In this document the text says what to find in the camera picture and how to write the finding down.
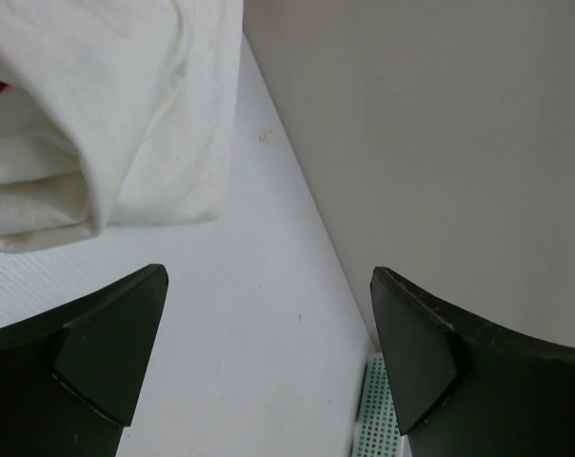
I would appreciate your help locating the white t shirt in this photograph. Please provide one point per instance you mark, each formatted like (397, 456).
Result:
(116, 113)

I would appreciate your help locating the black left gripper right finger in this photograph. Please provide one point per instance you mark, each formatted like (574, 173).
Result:
(464, 386)

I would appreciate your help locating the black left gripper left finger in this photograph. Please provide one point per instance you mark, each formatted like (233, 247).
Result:
(71, 377)

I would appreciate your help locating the white plastic mesh basket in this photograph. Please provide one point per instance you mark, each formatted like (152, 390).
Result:
(376, 431)

